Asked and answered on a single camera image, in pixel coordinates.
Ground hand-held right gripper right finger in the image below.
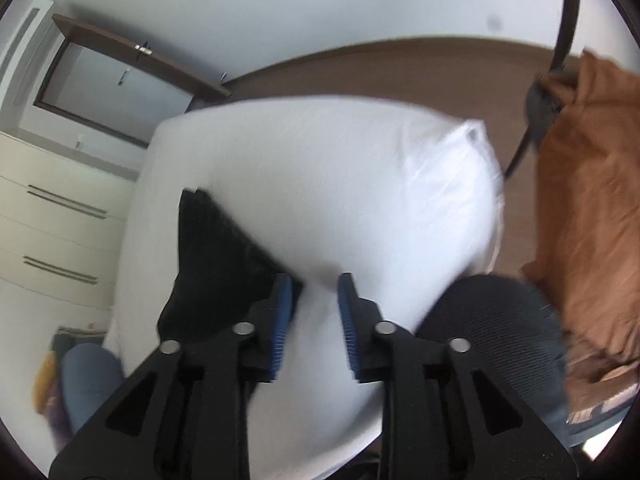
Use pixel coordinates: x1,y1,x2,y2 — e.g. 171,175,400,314
338,273,579,480

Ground black pants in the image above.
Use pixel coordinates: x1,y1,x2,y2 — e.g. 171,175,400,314
157,188,304,345

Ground blue duvet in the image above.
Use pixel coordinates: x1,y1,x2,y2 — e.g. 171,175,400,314
60,345,126,437

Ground orange brown cloth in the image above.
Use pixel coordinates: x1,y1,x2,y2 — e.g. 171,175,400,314
520,49,640,428

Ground purple pillow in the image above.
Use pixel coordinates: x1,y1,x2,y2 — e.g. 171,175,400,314
42,385,77,443

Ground white bed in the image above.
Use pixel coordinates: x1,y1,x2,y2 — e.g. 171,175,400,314
102,97,506,480

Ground yellow pillow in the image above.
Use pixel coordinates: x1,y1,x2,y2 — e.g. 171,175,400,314
32,352,62,412

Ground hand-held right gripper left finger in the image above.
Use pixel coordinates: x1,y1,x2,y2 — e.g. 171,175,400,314
48,274,294,480

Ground white wardrobe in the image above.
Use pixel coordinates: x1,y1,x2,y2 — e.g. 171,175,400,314
0,130,139,312

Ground black curved tube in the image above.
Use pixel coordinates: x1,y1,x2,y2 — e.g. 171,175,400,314
504,0,585,180

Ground brown door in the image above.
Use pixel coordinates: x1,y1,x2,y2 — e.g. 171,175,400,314
34,12,233,149

